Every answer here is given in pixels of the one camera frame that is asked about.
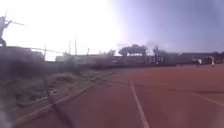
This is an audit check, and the group of trees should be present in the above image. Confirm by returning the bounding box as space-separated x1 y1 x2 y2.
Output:
118 44 161 58

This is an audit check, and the low long building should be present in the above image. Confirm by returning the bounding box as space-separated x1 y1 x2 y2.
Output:
54 51 224 68

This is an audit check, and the row of poles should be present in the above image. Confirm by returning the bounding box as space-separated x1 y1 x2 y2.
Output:
43 35 91 62

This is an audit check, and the white painted line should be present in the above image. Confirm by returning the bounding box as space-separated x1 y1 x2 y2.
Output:
129 79 150 128

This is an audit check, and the grey kerb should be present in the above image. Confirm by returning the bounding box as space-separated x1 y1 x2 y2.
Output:
13 73 114 127

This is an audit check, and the red running track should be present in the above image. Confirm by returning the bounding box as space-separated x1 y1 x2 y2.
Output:
14 64 224 128

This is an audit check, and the rough grass verge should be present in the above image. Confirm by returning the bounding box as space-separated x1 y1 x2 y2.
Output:
0 69 113 111

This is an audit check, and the person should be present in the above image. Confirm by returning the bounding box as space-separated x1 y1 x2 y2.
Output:
197 58 203 68
210 56 216 68

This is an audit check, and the dark hedge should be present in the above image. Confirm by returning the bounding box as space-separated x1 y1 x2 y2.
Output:
0 45 81 81

